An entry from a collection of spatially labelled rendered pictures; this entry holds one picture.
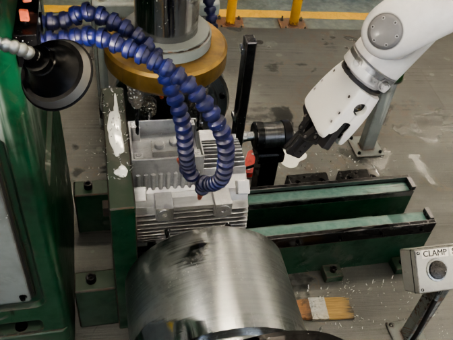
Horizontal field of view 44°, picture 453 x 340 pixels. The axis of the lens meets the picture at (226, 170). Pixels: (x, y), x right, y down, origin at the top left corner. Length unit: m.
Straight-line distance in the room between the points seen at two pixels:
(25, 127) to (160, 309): 0.28
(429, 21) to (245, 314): 0.43
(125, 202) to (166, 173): 0.12
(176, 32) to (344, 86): 0.27
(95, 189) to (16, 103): 0.54
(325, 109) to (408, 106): 0.89
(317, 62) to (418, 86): 0.32
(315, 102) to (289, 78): 0.84
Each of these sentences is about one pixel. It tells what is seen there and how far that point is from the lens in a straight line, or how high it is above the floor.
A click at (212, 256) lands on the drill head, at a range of 0.76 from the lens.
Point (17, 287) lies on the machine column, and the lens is 0.93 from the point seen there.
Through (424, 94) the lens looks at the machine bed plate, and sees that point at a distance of 1.83.
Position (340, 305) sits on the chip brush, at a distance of 1.19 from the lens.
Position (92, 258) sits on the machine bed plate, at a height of 0.80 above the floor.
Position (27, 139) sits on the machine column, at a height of 1.31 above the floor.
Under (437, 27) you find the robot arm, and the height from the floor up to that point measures 1.44.
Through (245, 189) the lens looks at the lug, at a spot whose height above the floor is 1.08.
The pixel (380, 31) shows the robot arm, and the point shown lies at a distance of 0.76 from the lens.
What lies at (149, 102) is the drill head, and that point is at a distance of 1.14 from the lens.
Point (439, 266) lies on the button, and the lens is 0.97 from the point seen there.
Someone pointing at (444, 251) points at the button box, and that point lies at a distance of 0.98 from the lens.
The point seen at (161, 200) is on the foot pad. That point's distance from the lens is 0.95.
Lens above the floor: 1.78
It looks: 44 degrees down
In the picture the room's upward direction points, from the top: 7 degrees clockwise
